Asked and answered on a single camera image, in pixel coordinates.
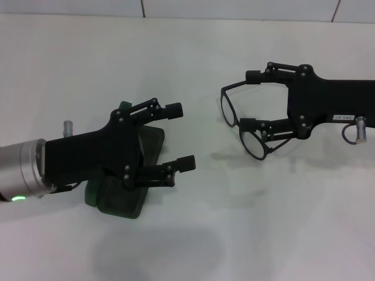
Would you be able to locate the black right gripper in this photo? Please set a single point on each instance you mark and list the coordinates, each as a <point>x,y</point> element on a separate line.
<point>316,99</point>

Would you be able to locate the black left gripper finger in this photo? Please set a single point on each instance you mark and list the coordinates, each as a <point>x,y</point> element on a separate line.
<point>173,110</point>
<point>184,164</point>

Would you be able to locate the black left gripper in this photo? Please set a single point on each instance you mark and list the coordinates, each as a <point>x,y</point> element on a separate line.
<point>88,152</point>

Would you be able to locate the black glasses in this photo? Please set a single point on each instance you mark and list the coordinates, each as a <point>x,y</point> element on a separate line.
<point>229,108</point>

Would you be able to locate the green glasses case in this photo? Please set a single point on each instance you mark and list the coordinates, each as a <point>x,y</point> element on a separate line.
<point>152,143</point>

